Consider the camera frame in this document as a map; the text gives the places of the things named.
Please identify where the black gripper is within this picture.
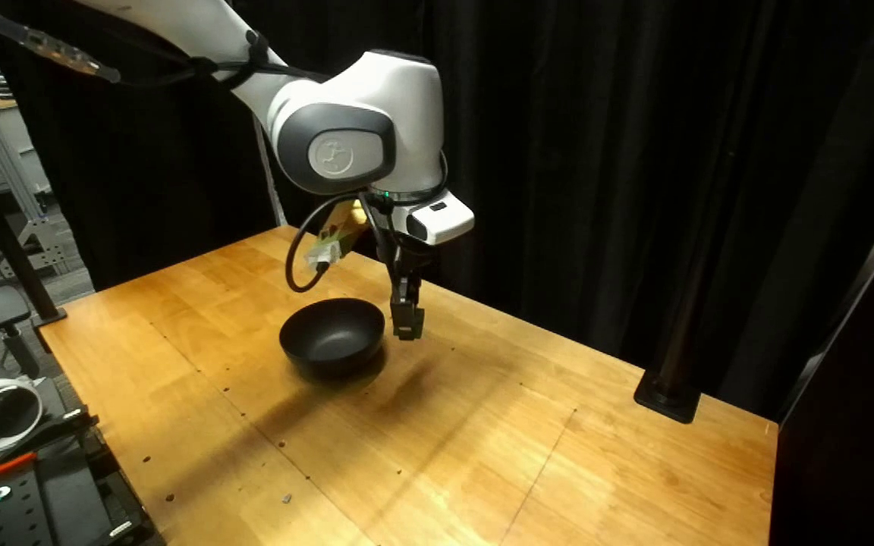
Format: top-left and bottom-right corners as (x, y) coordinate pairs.
(362, 193), (441, 344)

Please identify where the black bowl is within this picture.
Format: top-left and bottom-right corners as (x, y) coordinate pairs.
(275, 298), (387, 387)

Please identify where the black curtain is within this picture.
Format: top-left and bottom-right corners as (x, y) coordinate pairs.
(222, 0), (874, 421)
(0, 0), (283, 296)

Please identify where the black perforated board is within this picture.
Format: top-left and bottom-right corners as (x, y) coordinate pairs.
(0, 407), (170, 546)

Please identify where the black side panel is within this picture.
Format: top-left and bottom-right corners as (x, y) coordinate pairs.
(767, 178), (874, 546)

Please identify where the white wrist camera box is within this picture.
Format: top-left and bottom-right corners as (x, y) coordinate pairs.
(402, 188), (478, 249)

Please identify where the yellowish cable connector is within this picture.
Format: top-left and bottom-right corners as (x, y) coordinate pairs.
(306, 198), (371, 272)

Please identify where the black looped cable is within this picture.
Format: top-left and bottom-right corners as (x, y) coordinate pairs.
(283, 195), (362, 298)

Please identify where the black post with foot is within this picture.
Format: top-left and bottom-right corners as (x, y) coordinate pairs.
(633, 201), (713, 424)

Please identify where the orange handled tool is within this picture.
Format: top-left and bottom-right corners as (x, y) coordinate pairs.
(0, 448), (42, 480)

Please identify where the grey metal frame bar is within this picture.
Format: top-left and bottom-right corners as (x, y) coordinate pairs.
(777, 160), (874, 419)

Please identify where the black cable bundle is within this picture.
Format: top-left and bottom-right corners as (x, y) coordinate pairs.
(0, 6), (329, 92)

